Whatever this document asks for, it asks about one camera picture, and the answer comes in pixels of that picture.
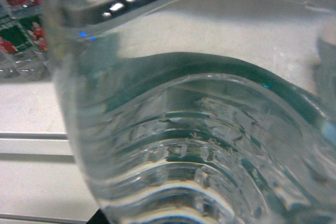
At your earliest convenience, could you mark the water bottle green label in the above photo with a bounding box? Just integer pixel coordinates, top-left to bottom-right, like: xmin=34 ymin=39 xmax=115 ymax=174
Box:
xmin=43 ymin=0 xmax=335 ymax=223

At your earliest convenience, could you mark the water bottle behind front one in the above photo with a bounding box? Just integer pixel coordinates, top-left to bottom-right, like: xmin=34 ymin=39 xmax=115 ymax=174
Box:
xmin=1 ymin=0 xmax=50 ymax=81

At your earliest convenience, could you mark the white metal shelf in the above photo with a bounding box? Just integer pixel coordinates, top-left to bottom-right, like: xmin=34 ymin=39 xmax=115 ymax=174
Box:
xmin=1 ymin=80 xmax=98 ymax=223

